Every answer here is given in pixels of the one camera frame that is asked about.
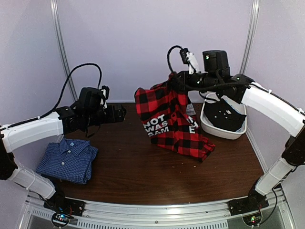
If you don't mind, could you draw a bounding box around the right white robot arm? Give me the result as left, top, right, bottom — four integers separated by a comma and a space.
176, 48, 305, 211

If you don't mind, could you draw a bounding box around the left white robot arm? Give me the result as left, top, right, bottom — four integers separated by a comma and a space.
0, 86, 126, 212

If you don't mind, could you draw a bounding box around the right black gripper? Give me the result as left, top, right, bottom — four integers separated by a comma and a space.
170, 70, 221, 93

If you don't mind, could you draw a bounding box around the right circuit board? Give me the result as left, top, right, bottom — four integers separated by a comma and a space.
243, 213, 262, 227

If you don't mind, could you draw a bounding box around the circuit board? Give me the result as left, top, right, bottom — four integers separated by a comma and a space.
51, 213, 74, 227
243, 213, 262, 227

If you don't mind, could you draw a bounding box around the left aluminium frame post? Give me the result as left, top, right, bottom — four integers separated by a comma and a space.
49, 0, 77, 102

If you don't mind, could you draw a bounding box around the left circuit board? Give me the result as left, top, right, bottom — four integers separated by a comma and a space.
51, 213, 74, 227

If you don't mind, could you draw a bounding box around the black shirt in basin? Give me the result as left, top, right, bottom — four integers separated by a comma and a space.
203, 99, 246, 132

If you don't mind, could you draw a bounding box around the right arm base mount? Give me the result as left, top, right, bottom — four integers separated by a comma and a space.
228, 190, 269, 216

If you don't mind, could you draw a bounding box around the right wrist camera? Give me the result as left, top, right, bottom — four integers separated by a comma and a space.
179, 48, 200, 74

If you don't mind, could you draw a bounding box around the right aluminium frame post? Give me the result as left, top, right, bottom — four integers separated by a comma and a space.
240, 0, 260, 74

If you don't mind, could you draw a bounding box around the front aluminium rail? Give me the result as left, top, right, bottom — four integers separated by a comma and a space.
18, 190, 296, 229

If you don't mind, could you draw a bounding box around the folded blue checked shirt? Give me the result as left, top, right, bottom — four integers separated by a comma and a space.
36, 138, 98, 185

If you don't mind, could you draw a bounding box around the white plastic basin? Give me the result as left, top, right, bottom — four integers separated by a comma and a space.
200, 93, 247, 140

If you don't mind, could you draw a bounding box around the aluminium frame post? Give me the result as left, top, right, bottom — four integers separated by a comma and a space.
49, 0, 77, 102
240, 0, 260, 74

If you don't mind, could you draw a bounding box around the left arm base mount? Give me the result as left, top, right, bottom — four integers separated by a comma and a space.
43, 196, 85, 217

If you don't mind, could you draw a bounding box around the red black plaid shirt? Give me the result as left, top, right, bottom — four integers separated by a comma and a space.
134, 74, 215, 161

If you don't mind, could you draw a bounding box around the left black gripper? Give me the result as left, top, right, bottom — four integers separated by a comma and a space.
84, 104, 126, 128

